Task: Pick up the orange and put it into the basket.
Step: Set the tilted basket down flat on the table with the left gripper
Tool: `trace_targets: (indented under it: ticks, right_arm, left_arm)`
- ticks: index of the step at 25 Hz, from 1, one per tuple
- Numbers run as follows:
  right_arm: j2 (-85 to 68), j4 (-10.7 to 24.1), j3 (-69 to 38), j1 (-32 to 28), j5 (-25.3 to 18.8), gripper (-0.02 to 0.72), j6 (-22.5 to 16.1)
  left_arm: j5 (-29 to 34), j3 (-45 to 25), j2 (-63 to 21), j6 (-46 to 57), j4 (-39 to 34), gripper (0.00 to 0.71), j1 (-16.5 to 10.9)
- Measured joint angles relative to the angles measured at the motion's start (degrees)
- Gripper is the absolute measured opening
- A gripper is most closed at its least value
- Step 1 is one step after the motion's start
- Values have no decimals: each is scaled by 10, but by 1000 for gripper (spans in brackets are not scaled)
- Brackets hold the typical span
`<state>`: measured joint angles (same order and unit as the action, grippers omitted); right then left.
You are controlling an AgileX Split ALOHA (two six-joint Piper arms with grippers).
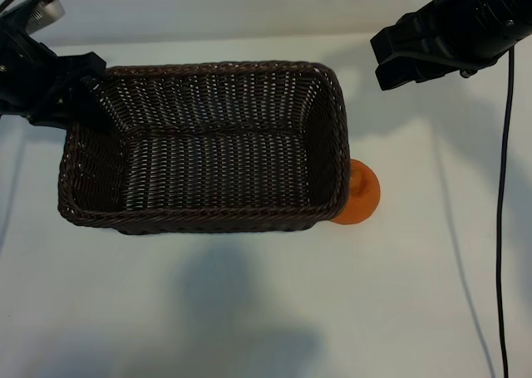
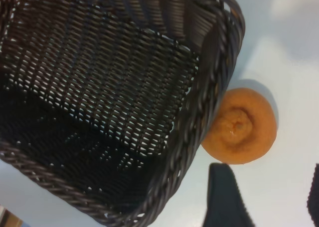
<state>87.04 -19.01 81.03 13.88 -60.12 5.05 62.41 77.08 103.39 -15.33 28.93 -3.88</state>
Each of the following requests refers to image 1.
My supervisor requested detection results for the black hanging cable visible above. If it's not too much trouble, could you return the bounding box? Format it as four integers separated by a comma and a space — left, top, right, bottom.
495, 47, 516, 378

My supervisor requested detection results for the dark brown wicker basket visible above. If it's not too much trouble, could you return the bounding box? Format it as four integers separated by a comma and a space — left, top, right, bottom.
57, 61, 352, 236

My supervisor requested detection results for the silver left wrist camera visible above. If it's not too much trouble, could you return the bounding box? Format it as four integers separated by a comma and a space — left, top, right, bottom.
22, 0, 67, 34

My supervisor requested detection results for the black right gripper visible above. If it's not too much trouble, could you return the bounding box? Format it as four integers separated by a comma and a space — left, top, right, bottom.
370, 0, 532, 91

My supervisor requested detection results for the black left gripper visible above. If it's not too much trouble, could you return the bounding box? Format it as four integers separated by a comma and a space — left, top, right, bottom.
0, 18, 121, 137

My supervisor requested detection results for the orange fruit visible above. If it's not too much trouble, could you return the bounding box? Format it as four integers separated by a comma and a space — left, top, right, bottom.
330, 158, 382, 225

